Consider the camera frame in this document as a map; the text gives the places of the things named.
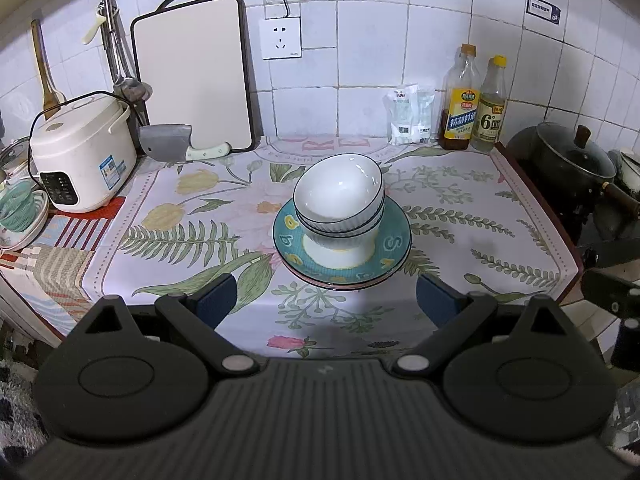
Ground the glass pot lid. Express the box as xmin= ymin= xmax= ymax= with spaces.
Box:
xmin=0 ymin=137 xmax=34 ymax=179

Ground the floral tablecloth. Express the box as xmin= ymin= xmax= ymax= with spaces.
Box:
xmin=82 ymin=135 xmax=585 ymax=361

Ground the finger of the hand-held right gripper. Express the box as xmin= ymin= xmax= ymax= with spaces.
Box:
xmin=580 ymin=269 xmax=640 ymax=319

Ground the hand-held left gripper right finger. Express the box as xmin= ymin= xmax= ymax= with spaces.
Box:
xmin=392 ymin=274 xmax=576 ymax=380

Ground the blue and white wall sticker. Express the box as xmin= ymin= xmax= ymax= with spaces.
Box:
xmin=525 ymin=0 xmax=564 ymax=26

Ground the white vinegar bottle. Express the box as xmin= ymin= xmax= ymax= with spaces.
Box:
xmin=470 ymin=55 xmax=509 ymax=154

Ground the cleaver with white handle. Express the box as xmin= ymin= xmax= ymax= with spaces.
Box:
xmin=137 ymin=124 xmax=234 ymax=163

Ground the black gas stove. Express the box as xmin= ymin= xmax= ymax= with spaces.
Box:
xmin=500 ymin=142 xmax=640 ymax=261

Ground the glass wok lid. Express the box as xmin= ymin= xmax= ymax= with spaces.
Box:
xmin=535 ymin=124 xmax=617 ymax=186

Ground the clear plastic packet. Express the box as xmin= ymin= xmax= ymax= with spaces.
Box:
xmin=416 ymin=87 xmax=437 ymax=142

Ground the white cutting board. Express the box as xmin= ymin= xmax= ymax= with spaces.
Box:
xmin=130 ymin=0 xmax=258 ymax=154

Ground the black and white floor rug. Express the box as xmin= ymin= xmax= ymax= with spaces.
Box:
xmin=0 ymin=355 xmax=48 ymax=466

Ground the wooden spatula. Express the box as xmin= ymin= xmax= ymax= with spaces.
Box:
xmin=30 ymin=18 xmax=67 ymax=120

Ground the white wall socket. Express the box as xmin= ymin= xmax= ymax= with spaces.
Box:
xmin=259 ymin=16 xmax=303 ymax=60

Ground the metal ladle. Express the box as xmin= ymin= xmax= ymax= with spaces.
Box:
xmin=97 ymin=0 xmax=152 ymax=103

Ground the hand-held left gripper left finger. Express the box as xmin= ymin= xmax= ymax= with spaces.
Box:
xmin=75 ymin=274 xmax=261 ymax=382

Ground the white black-rimmed bowl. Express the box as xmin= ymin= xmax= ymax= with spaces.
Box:
xmin=301 ymin=215 xmax=385 ymax=253
xmin=293 ymin=154 xmax=385 ymax=225
xmin=296 ymin=195 xmax=386 ymax=239

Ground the white rice cooker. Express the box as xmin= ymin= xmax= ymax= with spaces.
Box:
xmin=29 ymin=91 xmax=139 ymax=214

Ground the teal fried egg plate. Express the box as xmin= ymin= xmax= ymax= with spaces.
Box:
xmin=273 ymin=194 xmax=412 ymax=283

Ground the cream utensil handle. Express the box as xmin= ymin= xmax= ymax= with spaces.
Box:
xmin=81 ymin=9 xmax=109 ymax=46

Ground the striped patchwork cloth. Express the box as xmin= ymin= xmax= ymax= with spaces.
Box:
xmin=0 ymin=196 xmax=127 ymax=338

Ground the black wok with wooden handle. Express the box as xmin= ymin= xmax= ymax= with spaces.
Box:
xmin=506 ymin=122 xmax=640 ymax=221

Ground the white dish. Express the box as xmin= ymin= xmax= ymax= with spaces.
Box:
xmin=0 ymin=190 xmax=51 ymax=252

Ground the clear packet with red print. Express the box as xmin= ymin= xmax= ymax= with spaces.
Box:
xmin=384 ymin=85 xmax=420 ymax=147

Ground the green plastic colander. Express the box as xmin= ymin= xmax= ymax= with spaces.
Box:
xmin=0 ymin=178 xmax=40 ymax=234

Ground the cooking wine bottle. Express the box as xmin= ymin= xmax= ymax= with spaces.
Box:
xmin=438 ymin=43 xmax=482 ymax=151

